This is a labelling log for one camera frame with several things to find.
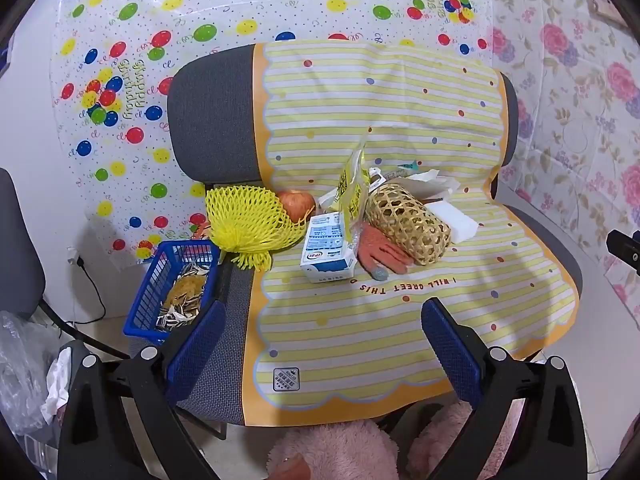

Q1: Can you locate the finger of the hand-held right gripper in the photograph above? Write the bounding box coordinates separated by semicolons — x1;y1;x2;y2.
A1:
606;230;640;277

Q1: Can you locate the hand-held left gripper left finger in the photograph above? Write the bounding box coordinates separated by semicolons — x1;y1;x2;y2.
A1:
57;300;228;480

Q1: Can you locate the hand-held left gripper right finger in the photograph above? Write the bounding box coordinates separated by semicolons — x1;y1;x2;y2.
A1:
421;297;588;480

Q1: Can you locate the orange knitted glove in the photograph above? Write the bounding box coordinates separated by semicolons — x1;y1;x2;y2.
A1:
357;222;415;281

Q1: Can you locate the yellow snack packet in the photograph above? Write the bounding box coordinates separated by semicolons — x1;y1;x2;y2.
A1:
332;140;373;226

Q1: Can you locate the person's left hand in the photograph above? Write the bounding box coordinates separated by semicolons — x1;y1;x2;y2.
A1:
272;452;313;480

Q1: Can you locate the sunflower seed packet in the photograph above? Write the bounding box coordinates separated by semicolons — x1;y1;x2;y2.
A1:
155;262;211;333

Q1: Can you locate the blue plastic basket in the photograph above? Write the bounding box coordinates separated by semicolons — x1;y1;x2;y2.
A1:
123;240;226;345

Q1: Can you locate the yellow striped plastic sheet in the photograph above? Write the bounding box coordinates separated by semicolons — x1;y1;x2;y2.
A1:
242;40;581;426

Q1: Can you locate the white sponge block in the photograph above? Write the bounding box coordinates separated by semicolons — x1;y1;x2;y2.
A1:
425;199;481;246

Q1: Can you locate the woven bamboo basket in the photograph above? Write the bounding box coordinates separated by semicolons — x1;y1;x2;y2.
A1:
366;182;452;266

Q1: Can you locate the yellow foam fruit net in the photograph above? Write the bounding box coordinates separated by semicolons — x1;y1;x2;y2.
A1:
205;185;307;271

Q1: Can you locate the crumpled white tissue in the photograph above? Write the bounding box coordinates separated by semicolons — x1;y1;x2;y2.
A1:
42;345;76;421

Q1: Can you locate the pink fluffy clothing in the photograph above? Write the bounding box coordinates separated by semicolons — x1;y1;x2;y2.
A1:
267;400;531;480

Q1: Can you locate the floral print plastic sheet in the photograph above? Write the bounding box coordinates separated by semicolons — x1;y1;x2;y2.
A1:
487;0;640;306

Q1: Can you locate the white blue milk carton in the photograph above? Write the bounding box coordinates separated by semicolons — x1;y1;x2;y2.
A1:
300;211;358;284

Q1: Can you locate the crumpled white paper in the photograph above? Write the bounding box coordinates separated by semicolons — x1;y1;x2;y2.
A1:
400;170;461;201

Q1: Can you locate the red apple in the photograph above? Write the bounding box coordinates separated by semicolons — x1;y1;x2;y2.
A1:
277;190;317;223

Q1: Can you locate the clear plastic bag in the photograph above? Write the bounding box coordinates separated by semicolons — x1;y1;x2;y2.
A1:
0;310;61;436

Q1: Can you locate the white tube with teal tip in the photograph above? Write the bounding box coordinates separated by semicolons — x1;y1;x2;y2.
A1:
372;161;421;181

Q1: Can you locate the dark grey office chair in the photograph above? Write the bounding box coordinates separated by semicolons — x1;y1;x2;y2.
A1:
0;167;131;361

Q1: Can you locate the grey fabric chair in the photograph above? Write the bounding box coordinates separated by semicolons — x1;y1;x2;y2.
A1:
167;42;583;428

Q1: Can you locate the balloon print plastic sheet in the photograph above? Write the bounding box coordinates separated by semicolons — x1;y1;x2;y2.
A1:
50;0;496;261

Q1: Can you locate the black cable with plug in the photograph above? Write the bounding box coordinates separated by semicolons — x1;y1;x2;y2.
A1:
67;255;107;326

